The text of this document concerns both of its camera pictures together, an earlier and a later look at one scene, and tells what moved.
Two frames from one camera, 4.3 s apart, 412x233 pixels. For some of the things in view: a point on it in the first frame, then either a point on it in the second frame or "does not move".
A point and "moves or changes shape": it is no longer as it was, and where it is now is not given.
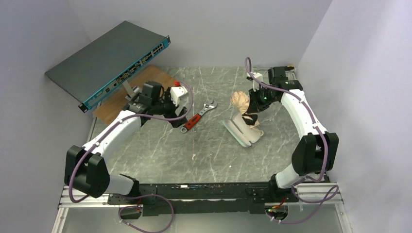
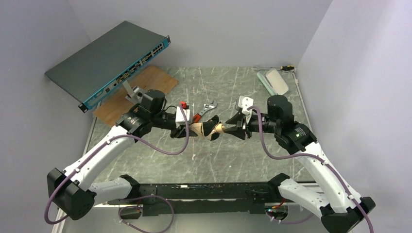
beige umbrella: [241, 100] moves or changes shape
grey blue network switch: [90, 71] does not move
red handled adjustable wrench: [190, 124] does not move
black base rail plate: [209, 199] does not move
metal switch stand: [131, 91] does not move
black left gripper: [175, 113] -> [180, 129]
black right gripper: [255, 105] -> [244, 127]
